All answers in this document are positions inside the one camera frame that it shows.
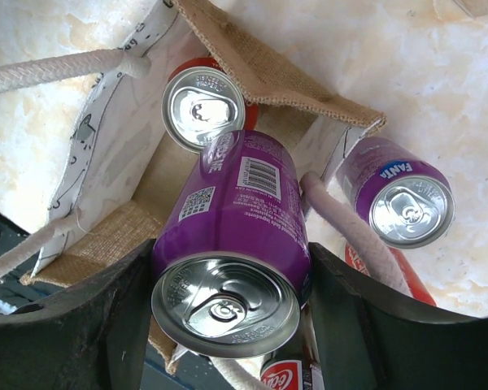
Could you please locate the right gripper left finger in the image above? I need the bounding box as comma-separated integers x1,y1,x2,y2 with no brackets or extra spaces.
0,240,154,389

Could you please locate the red cola can front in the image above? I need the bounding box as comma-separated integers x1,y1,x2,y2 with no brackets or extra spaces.
341,242,437,306

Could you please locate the purple soda can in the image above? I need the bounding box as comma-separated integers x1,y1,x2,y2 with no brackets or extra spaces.
337,136,455,249
151,130,312,358

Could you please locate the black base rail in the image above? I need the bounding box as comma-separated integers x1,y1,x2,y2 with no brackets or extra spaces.
0,214,37,314

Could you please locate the red cola can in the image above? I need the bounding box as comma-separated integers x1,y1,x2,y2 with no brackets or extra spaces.
341,242,437,306
162,57,259,153

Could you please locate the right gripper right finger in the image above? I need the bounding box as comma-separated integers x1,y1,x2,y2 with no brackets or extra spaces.
309,243,488,389

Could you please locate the dark cola bottle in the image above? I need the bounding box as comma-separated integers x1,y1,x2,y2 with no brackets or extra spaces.
260,306,325,390

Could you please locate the brown burlap canvas bag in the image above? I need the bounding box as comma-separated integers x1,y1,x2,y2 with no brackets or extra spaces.
0,0,416,390

